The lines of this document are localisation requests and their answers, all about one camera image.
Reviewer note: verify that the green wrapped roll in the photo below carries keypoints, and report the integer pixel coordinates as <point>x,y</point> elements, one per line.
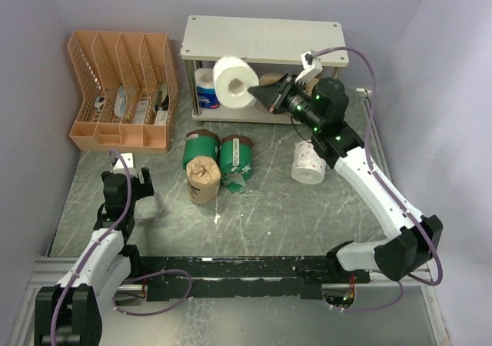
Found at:
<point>235,162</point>
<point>200,142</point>

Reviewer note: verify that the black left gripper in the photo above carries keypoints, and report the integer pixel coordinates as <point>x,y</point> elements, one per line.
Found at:
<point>146,181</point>

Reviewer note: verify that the plastic white blue roll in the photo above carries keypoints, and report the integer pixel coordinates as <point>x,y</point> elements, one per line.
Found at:
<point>206,94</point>

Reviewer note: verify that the papers in organizer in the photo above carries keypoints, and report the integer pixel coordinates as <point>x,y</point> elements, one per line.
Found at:
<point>159,108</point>

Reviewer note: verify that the white wall clip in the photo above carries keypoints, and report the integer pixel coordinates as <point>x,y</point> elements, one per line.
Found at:
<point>367,93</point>

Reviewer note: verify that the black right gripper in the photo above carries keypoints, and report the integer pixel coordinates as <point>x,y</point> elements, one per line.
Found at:
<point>267,94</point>

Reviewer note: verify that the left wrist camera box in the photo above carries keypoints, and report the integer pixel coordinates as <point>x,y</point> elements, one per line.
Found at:
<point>127,164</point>

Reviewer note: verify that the white dotted roll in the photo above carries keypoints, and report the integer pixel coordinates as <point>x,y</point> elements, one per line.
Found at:
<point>307,167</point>
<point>232,78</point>

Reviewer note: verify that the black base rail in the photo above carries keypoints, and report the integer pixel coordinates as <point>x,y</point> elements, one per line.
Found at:
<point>229,277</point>

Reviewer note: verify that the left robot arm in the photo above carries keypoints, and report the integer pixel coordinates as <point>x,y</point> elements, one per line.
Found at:
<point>70,311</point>

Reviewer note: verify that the brown paper roll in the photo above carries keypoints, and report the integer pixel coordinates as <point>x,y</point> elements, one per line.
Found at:
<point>204,178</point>
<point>309,86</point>

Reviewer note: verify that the orange plastic file organizer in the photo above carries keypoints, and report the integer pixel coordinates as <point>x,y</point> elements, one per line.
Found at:
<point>129,85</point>

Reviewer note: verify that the white two-tier shelf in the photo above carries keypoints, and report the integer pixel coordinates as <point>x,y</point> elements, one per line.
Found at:
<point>255,40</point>

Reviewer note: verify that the green wrapped roll right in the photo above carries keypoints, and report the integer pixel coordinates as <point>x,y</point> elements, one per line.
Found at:
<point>235,162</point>

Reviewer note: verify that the green wrapped roll left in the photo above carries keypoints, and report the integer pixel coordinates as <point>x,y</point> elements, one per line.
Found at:
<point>200,142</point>

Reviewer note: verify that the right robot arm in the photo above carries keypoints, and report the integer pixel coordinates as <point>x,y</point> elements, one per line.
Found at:
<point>411,238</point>

